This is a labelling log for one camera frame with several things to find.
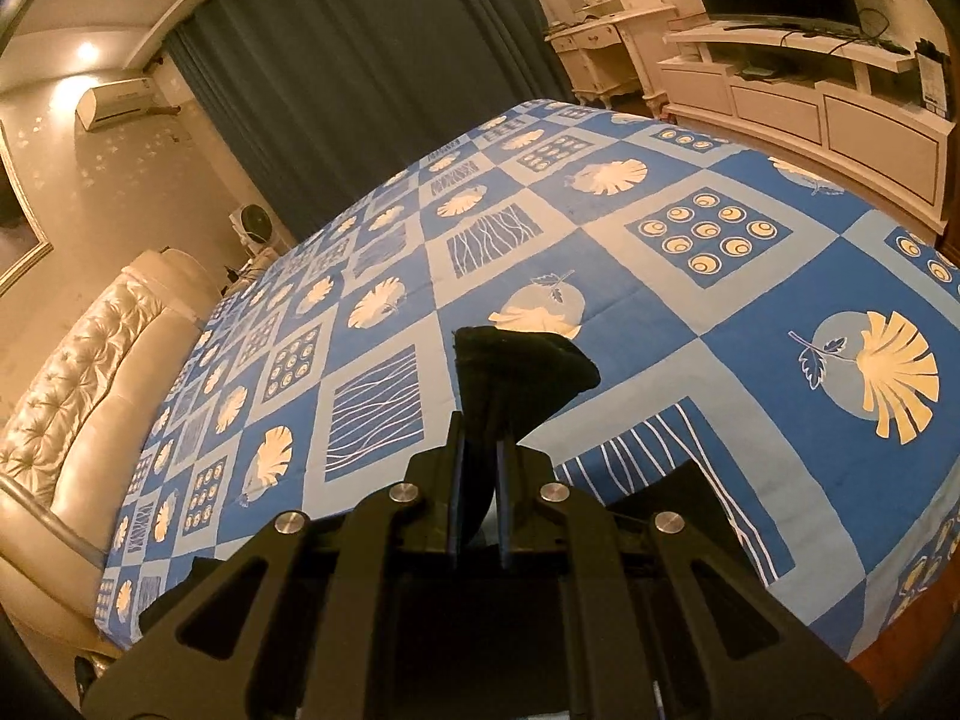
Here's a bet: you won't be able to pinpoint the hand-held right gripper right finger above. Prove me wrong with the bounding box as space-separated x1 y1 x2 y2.
495 439 880 720

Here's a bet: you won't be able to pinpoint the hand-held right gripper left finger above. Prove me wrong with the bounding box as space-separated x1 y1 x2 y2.
81 411 469 720

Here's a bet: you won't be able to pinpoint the black pants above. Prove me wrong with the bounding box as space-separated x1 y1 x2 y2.
139 325 743 635

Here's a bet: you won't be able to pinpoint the blue patterned bed sheet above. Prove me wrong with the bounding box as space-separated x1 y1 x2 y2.
94 97 960 662

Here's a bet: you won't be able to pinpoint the small white desk fan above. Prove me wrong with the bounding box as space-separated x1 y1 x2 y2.
228 202 283 253

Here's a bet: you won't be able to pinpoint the cream tufted leather headboard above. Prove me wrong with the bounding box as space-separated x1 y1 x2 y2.
0 246 227 653

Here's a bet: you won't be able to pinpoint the grey metal bed pipe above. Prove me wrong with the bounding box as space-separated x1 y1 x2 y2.
0 474 107 565

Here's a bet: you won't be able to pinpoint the dark blue curtain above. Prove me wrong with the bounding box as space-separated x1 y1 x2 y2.
160 0 577 250

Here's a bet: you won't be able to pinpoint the cream vanity table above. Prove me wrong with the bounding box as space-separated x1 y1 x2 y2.
543 0 677 112

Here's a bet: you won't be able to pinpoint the cream television cabinet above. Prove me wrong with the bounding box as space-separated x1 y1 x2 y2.
643 13 952 235

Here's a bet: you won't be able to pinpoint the white paper label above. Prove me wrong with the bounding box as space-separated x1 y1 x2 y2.
914 40 949 115

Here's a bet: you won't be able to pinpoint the framed wall picture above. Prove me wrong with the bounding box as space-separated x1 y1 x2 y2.
0 118 55 295

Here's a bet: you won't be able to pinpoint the white wall air conditioner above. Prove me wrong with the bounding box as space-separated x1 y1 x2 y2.
74 76 156 131

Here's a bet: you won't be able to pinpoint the black cable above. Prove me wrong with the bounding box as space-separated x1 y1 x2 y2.
778 6 905 55

